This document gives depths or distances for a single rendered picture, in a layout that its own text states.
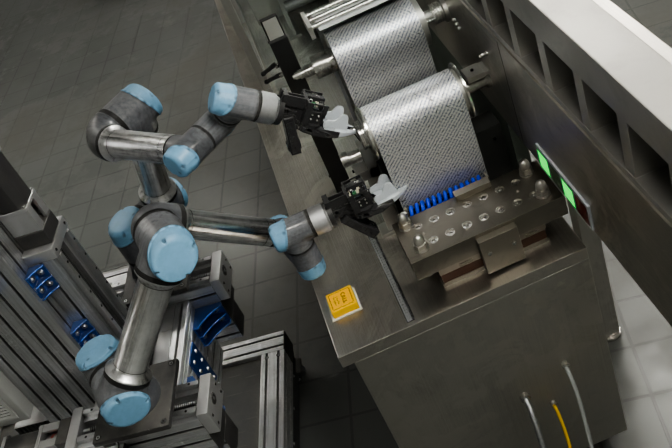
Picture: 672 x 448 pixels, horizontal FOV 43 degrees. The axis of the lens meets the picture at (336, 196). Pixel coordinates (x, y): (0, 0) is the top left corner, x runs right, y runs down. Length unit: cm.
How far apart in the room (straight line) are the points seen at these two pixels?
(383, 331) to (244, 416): 105
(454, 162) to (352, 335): 50
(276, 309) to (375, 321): 152
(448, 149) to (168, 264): 74
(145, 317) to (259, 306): 165
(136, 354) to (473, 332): 83
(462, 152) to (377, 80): 30
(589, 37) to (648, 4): 320
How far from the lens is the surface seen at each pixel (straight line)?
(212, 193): 443
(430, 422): 242
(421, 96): 209
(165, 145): 207
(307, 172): 270
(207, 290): 274
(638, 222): 157
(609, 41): 147
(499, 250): 212
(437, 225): 214
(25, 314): 245
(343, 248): 238
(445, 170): 220
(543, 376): 245
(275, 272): 381
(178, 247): 198
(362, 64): 225
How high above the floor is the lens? 247
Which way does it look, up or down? 38 degrees down
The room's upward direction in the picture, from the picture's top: 25 degrees counter-clockwise
